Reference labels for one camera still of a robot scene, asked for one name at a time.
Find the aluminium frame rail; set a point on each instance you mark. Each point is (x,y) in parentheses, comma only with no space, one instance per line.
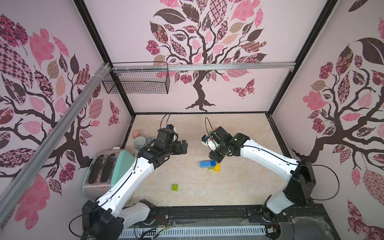
(207,66)
(22,181)

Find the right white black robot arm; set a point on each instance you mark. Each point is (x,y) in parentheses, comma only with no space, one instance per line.
(300,177)

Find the lime square brick front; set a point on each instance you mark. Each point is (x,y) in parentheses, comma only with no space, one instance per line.
(175,187)

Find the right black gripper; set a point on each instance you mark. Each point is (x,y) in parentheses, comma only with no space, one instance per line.
(216,151)

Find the white slotted cable duct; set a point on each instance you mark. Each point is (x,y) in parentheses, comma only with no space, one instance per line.
(178,233)

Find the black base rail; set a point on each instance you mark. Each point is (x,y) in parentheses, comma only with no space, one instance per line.
(252,213)

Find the aluminium frame rail left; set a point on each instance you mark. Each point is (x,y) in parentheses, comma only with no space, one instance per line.
(22,181)

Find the small pink cup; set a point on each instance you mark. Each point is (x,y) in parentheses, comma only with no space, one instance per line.
(135,134)

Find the mint chrome toaster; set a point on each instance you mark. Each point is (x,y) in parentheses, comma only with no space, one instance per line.
(106,169)

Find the black wire basket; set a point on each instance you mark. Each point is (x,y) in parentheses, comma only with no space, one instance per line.
(138,78)

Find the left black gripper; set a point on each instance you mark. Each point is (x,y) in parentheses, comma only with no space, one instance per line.
(184,146)

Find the aluminium frame rail back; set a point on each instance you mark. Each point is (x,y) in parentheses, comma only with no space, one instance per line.
(207,66)

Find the yellow square brick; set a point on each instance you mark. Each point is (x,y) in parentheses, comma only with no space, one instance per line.
(217,168)

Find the light blue long brick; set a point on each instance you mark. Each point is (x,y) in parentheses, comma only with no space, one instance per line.
(205,164)

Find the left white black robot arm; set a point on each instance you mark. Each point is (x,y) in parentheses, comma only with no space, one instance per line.
(106,218)

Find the blue floral mug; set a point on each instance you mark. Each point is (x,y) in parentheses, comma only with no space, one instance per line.
(141,142)

